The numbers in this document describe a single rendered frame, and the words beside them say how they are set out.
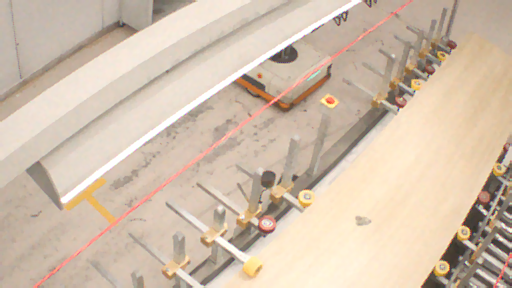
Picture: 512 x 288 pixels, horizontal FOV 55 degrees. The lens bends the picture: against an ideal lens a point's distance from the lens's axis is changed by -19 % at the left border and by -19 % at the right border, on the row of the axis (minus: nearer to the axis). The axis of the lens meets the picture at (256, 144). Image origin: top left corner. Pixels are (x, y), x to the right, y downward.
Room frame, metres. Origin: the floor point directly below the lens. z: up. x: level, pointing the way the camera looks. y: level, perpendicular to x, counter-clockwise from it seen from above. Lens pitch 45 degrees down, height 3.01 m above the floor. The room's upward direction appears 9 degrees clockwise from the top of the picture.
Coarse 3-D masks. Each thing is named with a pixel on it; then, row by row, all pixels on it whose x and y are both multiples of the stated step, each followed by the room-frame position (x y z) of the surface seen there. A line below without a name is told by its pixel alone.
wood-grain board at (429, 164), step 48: (480, 48) 3.51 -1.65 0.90; (432, 96) 2.73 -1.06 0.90; (480, 96) 2.86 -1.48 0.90; (384, 144) 2.22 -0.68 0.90; (432, 144) 2.29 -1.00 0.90; (480, 144) 2.37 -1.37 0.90; (336, 192) 1.84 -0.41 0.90; (384, 192) 1.88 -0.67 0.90; (432, 192) 1.92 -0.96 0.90; (288, 240) 1.52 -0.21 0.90; (336, 240) 1.55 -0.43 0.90; (384, 240) 1.57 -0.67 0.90; (432, 240) 1.60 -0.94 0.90
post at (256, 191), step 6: (258, 168) 1.69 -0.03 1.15; (258, 174) 1.67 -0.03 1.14; (258, 180) 1.67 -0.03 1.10; (252, 186) 1.68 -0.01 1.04; (258, 186) 1.66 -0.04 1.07; (252, 192) 1.68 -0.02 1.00; (258, 192) 1.67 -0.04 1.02; (252, 198) 1.68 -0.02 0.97; (258, 198) 1.68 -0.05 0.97; (252, 204) 1.67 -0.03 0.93; (258, 204) 1.68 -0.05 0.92; (252, 210) 1.67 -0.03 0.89; (246, 228) 1.68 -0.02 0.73; (252, 228) 1.67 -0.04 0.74
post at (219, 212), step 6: (216, 210) 1.47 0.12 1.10; (222, 210) 1.47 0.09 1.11; (216, 216) 1.47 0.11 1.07; (222, 216) 1.47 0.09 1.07; (216, 222) 1.46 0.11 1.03; (222, 222) 1.47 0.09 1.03; (216, 228) 1.46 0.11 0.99; (222, 228) 1.47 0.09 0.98; (216, 246) 1.46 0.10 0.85; (216, 252) 1.46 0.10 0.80; (216, 258) 1.46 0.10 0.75
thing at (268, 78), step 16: (304, 48) 3.83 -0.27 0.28; (256, 64) 3.51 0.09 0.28; (272, 64) 3.54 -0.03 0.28; (288, 64) 3.57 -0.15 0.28; (304, 64) 3.61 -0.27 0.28; (320, 64) 3.65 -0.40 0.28; (240, 80) 3.51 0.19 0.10; (256, 80) 3.43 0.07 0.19; (272, 80) 3.37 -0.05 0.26; (288, 80) 3.38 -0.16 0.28; (304, 80) 3.44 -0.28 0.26; (320, 80) 3.65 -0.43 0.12; (272, 96) 3.36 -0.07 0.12; (288, 96) 3.29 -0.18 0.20; (304, 96) 3.45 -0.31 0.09
